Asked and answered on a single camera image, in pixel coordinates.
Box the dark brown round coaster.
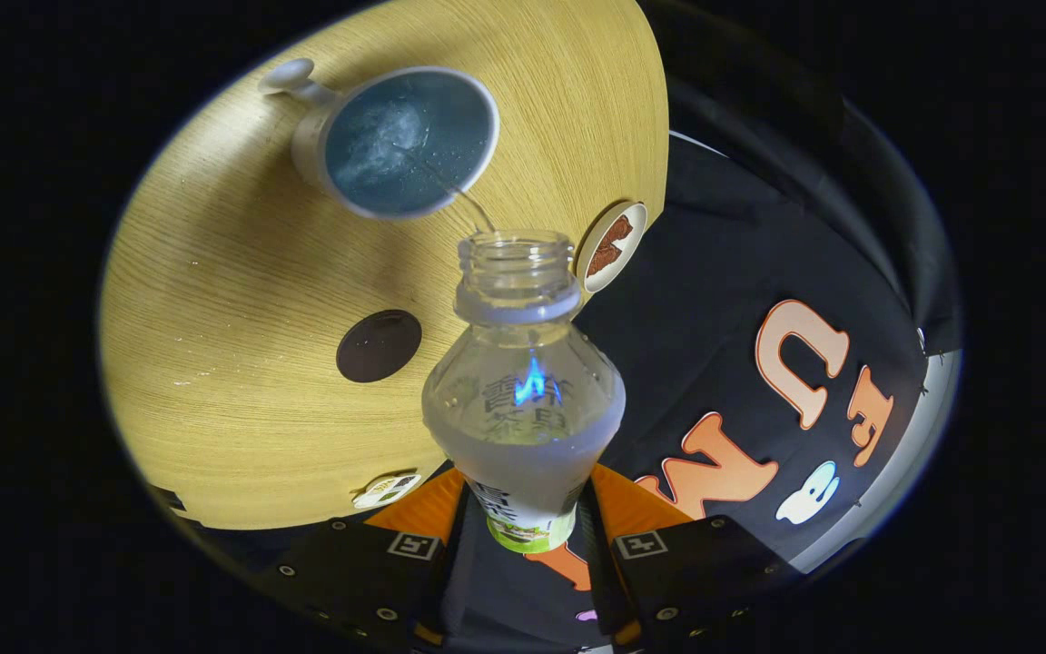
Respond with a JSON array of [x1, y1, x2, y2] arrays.
[[336, 309, 423, 383]]

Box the white divided bean dish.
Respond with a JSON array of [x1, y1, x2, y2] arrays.
[[352, 472, 422, 510]]

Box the round white plate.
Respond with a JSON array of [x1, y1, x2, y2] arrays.
[[575, 201, 649, 293]]

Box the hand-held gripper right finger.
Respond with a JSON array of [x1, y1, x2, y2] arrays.
[[577, 461, 805, 649]]

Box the wooden table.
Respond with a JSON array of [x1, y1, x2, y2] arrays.
[[98, 0, 671, 531]]

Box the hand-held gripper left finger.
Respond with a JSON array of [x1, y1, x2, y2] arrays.
[[255, 465, 471, 649]]

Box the white cup with handle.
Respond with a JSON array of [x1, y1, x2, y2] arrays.
[[258, 58, 501, 222]]

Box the clear plastic juice bottle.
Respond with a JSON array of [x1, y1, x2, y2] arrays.
[[421, 229, 627, 555]]

